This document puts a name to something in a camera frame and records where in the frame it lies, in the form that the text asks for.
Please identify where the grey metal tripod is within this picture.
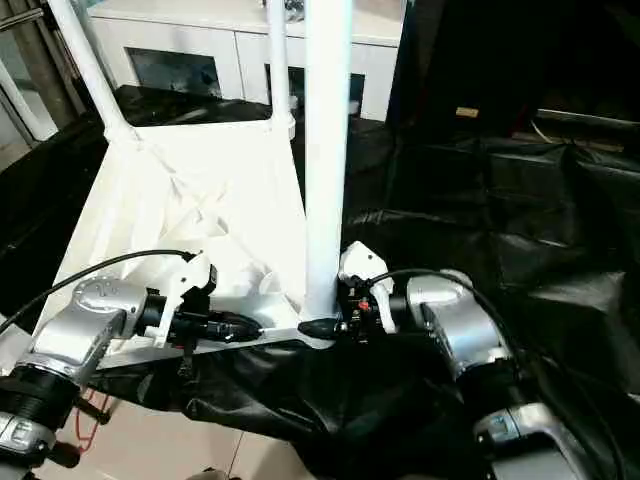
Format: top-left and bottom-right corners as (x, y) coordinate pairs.
(0, 0), (117, 146)

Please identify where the white plastic table top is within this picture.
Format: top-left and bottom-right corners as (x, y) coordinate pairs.
(31, 116), (347, 372)

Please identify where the dark horizontal bar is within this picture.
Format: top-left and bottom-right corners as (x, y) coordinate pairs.
(537, 108), (640, 125)

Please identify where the white plastic table leg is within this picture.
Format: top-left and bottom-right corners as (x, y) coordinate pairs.
(46, 0), (140, 145)
(263, 0), (297, 130)
(0, 324), (37, 375)
(301, 0), (355, 322)

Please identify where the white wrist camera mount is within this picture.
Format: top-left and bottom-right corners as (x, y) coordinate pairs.
(143, 253), (220, 348)
(337, 240), (395, 335)

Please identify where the black plastic mat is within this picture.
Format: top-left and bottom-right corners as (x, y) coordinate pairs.
(0, 84), (640, 480)

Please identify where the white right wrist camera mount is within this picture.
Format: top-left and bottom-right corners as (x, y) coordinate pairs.
(337, 240), (395, 335)

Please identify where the white glass-door cabinet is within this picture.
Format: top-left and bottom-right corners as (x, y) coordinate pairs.
(89, 0), (407, 122)

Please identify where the thin red cable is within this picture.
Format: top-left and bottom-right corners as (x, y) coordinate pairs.
(73, 388), (110, 452)

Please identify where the black fabric backdrop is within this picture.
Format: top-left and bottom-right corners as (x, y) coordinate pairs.
(387, 0), (640, 146)

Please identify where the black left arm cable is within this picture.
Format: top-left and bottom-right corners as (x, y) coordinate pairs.
(0, 248), (206, 335)

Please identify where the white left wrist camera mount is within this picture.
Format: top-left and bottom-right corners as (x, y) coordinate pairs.
(143, 253), (220, 348)

